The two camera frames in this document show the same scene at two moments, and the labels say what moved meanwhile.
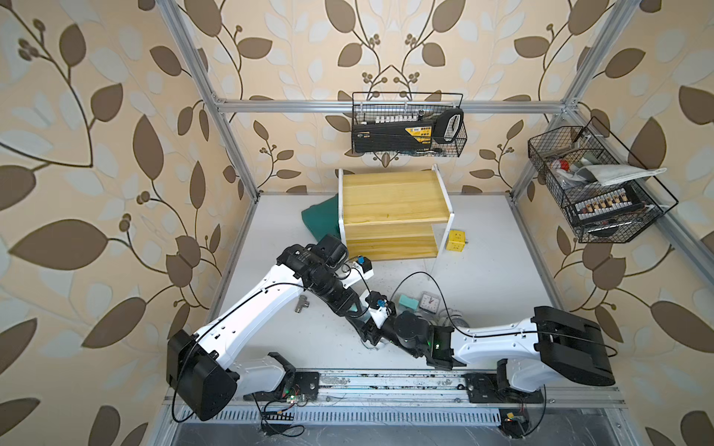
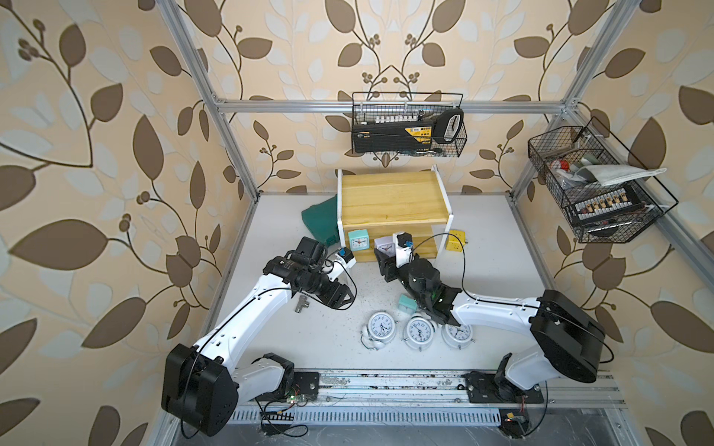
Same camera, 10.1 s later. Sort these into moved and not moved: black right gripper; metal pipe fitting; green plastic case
Moved: black right gripper
Not moved: green plastic case; metal pipe fitting
